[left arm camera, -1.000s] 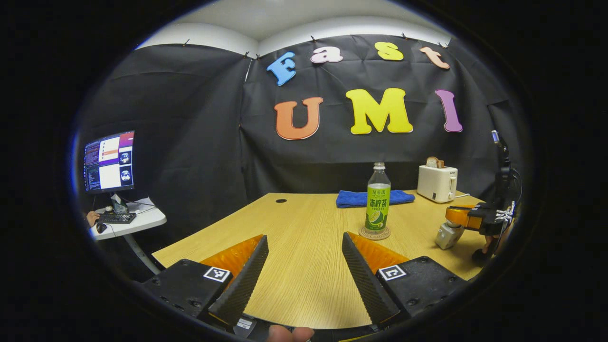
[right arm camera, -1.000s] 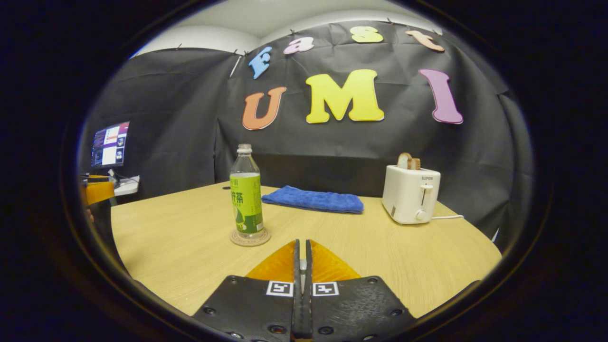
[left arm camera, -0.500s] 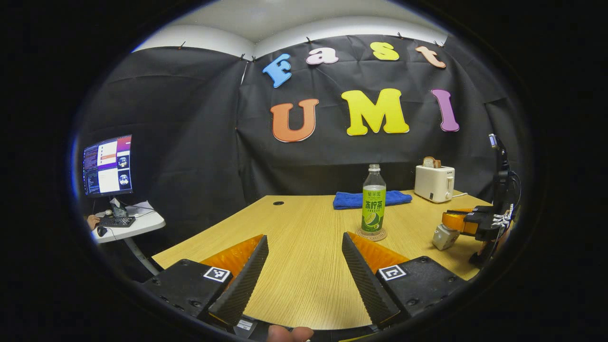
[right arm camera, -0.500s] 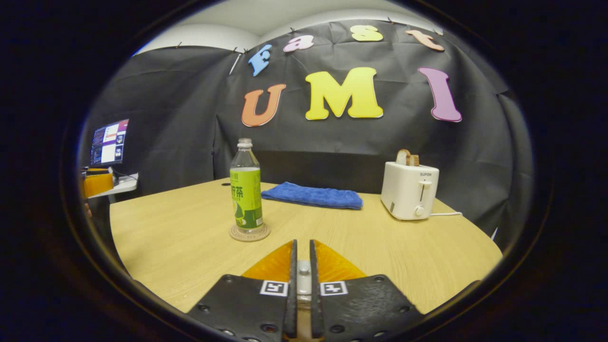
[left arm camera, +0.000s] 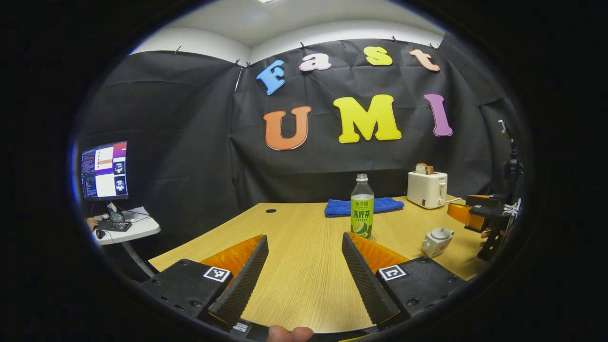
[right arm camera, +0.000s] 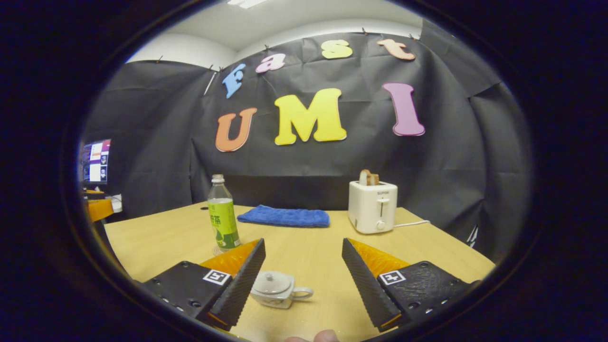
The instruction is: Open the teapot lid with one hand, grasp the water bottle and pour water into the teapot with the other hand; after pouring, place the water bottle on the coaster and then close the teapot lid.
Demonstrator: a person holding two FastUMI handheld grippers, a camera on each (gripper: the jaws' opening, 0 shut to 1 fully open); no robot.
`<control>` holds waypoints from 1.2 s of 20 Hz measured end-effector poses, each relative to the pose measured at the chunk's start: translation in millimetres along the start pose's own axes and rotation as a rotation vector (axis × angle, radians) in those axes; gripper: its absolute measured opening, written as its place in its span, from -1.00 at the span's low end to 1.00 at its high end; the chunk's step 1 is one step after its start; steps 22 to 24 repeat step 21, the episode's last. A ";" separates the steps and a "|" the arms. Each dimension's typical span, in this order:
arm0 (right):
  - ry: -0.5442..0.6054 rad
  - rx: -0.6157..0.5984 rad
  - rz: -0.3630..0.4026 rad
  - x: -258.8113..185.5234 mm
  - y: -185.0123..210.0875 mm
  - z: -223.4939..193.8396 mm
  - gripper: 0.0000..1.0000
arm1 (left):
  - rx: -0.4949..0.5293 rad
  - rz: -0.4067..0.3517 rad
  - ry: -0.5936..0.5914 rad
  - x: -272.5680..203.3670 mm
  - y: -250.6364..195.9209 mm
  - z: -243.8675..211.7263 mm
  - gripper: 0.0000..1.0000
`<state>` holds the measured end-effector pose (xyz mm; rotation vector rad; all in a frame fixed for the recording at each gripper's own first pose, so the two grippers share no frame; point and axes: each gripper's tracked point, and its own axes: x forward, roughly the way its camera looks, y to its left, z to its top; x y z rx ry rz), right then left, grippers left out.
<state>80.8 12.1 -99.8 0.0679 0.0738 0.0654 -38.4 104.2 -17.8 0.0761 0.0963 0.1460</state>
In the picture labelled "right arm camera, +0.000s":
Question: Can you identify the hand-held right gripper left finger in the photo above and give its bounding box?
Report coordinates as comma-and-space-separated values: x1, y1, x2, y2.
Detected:
142, 238, 266, 332

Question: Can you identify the white ceramic teacup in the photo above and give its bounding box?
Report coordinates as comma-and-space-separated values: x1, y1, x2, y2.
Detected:
250, 275, 314, 310

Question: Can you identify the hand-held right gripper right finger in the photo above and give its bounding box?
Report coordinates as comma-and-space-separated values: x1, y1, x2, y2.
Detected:
342, 238, 478, 333

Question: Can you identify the blue folded towel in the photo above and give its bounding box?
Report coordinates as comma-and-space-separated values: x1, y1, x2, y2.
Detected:
237, 205, 330, 228

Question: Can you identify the white toaster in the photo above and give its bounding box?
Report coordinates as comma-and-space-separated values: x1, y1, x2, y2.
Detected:
348, 180, 399, 234

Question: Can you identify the computer monitor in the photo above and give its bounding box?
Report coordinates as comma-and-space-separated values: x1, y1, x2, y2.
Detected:
82, 139, 112, 185

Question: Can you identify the green label water bottle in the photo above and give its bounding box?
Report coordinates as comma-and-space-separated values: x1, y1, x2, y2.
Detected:
208, 174, 241, 251

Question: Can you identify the white teacup lid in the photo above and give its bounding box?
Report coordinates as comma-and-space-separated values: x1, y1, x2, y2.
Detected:
256, 271, 293, 295

